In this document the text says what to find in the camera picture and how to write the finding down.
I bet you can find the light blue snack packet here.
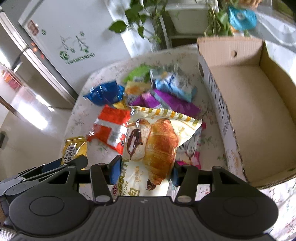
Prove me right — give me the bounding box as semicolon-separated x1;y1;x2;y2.
149;68;197;102

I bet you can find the purple snack packet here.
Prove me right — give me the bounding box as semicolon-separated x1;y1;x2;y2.
130;89;201;118

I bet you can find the cardboard box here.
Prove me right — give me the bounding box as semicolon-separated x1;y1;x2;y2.
197;37;295;188

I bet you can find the yellow orange snack packet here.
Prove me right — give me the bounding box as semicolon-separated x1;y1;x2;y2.
113;81;152;109

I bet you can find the croissant bread snack bag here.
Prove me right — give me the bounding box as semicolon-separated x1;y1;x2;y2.
111;106;202;198

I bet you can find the pink snack packet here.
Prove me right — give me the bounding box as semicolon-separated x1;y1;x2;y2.
176;122;206;169

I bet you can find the white refrigerator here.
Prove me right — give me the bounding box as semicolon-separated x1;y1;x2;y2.
17;0;132;93

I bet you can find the orange red snack packet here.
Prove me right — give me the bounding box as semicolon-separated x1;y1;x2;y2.
87;105;130;155

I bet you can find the green snack packet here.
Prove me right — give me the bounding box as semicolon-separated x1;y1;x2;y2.
122;64;152;83

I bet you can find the yellow waffle snack packet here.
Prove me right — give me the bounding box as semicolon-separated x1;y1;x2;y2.
61;136;88;165

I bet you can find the dark blue foil snack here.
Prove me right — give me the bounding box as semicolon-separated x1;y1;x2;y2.
83;80;125;106

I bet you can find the green pothos plant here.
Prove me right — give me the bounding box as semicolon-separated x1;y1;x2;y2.
108;1;233;44

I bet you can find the floral tablecloth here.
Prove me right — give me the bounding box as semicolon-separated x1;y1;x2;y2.
65;45;295;240

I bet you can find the white flower pot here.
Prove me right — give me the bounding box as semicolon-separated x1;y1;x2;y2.
165;1;209;35

